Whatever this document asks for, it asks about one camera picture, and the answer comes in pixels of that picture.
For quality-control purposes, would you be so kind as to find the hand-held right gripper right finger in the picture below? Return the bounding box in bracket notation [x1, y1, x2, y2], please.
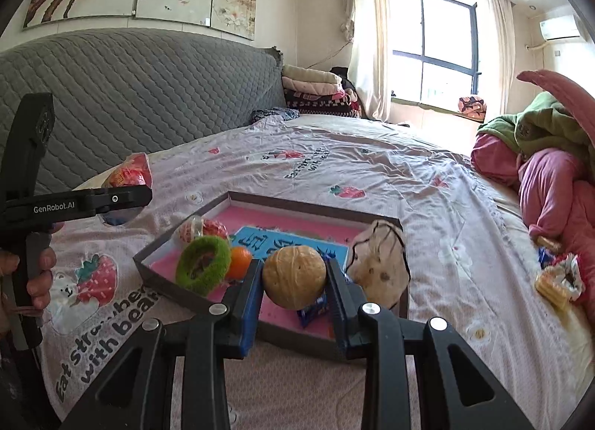
[324, 257, 535, 430]

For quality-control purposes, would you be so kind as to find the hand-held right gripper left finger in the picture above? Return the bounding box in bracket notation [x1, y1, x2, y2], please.
[60, 259, 265, 430]

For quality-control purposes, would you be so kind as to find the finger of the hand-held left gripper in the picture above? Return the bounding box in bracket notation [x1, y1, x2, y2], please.
[90, 185, 153, 218]
[100, 209, 145, 227]

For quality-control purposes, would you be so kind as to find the blue cookie packet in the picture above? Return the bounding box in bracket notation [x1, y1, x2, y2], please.
[296, 296, 332, 329]

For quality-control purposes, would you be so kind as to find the red snack packet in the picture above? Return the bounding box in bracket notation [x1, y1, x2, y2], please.
[101, 152, 153, 190]
[178, 217, 229, 245]

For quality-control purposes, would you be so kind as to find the orange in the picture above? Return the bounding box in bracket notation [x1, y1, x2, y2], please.
[226, 246, 254, 281]

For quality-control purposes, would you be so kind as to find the walnut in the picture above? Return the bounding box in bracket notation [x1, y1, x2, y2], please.
[261, 245, 327, 311]

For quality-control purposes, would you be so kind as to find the beige sheer scrunchie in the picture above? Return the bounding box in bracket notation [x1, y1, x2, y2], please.
[346, 220, 411, 312]

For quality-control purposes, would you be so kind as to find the green fuzzy scrunchie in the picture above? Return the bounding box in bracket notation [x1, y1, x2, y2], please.
[175, 235, 232, 294]

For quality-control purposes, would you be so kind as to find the grey shallow cardboard box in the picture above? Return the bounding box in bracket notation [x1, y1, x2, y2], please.
[133, 190, 410, 363]

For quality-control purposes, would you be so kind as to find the person's left hand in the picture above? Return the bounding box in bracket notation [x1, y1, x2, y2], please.
[0, 221, 66, 335]

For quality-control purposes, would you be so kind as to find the pink and blue book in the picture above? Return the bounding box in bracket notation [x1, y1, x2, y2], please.
[149, 204, 368, 347]

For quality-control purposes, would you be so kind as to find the grey quilted headboard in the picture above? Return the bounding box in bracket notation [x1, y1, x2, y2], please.
[0, 28, 286, 200]

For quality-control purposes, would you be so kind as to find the dark knitted cloth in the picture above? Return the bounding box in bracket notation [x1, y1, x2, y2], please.
[251, 107, 300, 125]

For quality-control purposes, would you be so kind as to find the yellow cracker packet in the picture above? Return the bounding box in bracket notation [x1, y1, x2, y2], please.
[534, 267, 575, 311]

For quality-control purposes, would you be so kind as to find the stack of folded blankets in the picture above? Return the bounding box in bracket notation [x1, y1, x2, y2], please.
[281, 64, 361, 118]

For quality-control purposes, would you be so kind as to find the crumpled colourful wrapper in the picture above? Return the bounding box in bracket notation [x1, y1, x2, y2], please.
[551, 253, 584, 303]

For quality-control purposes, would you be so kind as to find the black cloth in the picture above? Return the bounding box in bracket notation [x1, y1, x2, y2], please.
[330, 66, 356, 87]

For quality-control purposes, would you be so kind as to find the pink quilt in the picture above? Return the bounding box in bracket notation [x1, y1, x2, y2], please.
[470, 132, 595, 314]

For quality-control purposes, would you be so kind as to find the cream curtain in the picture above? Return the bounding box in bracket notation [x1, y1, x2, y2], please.
[341, 0, 393, 121]
[483, 0, 514, 124]

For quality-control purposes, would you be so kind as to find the green blanket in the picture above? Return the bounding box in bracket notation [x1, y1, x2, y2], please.
[479, 92, 595, 166]

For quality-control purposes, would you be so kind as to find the dark framed window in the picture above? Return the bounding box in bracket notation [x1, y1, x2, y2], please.
[389, 0, 479, 108]

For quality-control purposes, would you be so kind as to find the pink quilted pad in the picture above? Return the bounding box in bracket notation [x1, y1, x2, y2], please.
[517, 70, 595, 152]

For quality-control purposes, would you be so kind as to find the white air conditioner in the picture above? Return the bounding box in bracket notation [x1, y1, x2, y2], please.
[539, 15, 587, 42]

